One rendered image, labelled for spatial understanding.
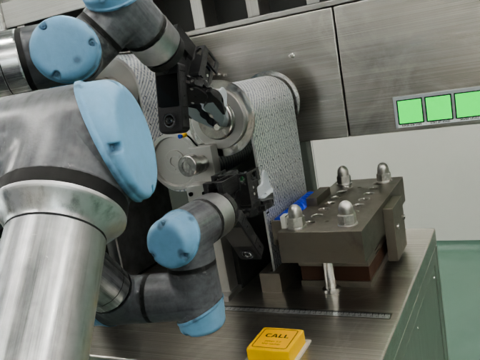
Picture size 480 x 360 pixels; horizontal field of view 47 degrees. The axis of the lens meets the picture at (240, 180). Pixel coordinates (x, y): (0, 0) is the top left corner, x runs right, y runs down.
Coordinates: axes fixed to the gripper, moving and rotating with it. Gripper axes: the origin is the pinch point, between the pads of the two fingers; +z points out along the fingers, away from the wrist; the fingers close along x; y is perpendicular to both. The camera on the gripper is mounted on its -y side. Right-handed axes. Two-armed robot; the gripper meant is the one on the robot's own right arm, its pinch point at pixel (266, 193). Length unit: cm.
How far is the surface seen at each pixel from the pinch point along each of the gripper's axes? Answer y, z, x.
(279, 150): 6.8, 9.5, -0.2
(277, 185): 0.2, 5.6, -0.2
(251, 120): 14.9, -2.4, -0.6
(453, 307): -109, 178, -9
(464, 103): 9.9, 29.4, -35.2
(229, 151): 9.4, -2.4, 5.1
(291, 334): -16.5, -24.5, -12.0
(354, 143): -34, 263, 55
